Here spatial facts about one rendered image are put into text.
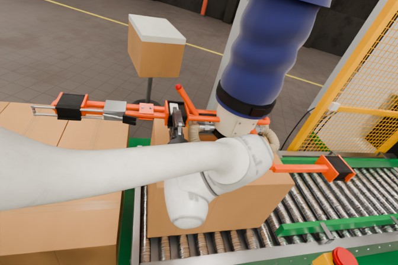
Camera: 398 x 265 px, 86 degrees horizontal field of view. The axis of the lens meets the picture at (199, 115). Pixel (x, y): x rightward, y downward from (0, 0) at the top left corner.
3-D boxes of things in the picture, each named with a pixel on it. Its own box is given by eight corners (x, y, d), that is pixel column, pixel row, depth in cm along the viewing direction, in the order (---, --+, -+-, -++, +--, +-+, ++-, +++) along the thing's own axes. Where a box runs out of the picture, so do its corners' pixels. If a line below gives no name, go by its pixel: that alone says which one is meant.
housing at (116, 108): (126, 110, 80) (127, 100, 77) (125, 122, 75) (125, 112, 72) (106, 109, 78) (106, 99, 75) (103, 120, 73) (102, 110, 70)
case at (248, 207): (236, 168, 146) (259, 124, 123) (259, 227, 116) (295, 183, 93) (147, 168, 129) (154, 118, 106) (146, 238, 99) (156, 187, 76)
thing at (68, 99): (89, 105, 77) (88, 94, 74) (84, 118, 71) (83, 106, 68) (63, 103, 74) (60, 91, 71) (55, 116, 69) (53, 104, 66)
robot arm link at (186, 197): (176, 186, 65) (214, 167, 62) (183, 240, 53) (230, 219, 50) (154, 169, 58) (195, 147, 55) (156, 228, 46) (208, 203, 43)
